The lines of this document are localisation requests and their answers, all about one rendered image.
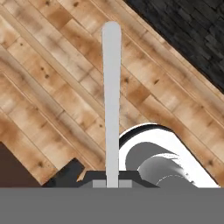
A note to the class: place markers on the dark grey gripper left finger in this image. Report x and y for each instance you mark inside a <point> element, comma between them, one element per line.
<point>97,176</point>

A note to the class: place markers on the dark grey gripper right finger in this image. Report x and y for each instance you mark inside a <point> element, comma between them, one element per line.
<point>128,176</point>

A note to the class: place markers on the black angular object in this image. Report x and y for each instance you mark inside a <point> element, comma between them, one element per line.
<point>65,175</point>

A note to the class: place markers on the white and grey round object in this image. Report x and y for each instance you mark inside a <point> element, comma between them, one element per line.
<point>172,143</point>

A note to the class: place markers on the dark brown cabinet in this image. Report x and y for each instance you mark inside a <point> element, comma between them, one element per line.
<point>14,169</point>

